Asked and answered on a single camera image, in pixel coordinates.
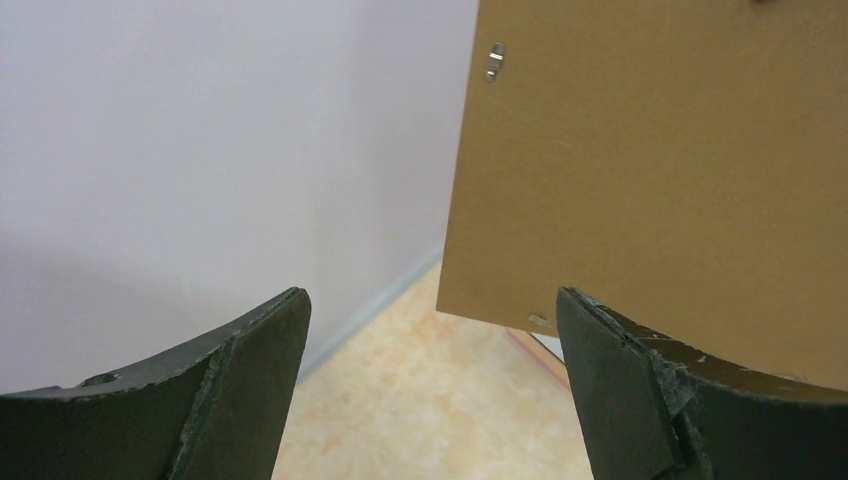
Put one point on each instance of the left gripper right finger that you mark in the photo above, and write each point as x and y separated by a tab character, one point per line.
652	407

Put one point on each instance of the metal turn clip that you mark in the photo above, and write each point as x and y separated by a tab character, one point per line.
540	321
495	62

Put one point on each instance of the metal turn clip top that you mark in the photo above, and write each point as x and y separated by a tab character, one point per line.
495	62

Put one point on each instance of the metal turn clip right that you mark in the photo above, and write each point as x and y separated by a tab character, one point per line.
540	321

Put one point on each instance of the brown backing board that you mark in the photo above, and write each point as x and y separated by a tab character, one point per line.
682	162

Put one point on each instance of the pink wooden picture frame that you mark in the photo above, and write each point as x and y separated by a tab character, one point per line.
538	354

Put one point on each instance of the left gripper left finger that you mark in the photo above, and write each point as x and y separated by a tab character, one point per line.
213	407

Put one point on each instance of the landscape photo print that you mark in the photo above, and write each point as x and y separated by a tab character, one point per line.
551	344

